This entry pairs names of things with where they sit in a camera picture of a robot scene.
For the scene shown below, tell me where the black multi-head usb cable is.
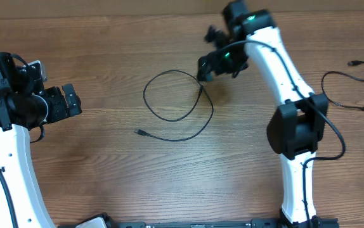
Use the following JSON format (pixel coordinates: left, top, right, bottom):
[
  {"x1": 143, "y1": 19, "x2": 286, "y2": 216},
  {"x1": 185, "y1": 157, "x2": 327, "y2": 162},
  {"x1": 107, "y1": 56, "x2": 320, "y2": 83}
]
[{"x1": 320, "y1": 70, "x2": 364, "y2": 112}]

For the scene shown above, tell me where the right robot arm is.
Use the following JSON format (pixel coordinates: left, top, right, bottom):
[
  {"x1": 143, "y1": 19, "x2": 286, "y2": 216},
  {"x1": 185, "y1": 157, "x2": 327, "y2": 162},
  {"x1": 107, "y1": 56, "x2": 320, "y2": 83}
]
[{"x1": 197, "y1": 1, "x2": 338, "y2": 227}]

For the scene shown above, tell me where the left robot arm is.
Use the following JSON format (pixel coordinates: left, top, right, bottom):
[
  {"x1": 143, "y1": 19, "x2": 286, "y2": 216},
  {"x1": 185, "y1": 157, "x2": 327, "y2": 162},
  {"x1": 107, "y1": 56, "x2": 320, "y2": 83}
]
[{"x1": 0, "y1": 52, "x2": 82, "y2": 227}]

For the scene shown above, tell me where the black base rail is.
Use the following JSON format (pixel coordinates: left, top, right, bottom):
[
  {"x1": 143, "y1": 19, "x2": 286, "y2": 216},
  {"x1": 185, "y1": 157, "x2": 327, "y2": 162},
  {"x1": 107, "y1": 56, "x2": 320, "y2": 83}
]
[{"x1": 58, "y1": 212, "x2": 340, "y2": 228}]

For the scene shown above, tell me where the right camera cable black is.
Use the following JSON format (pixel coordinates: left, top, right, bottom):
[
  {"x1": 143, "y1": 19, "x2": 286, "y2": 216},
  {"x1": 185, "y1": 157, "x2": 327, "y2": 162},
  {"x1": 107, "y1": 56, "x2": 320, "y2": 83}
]
[{"x1": 219, "y1": 39, "x2": 346, "y2": 225}]

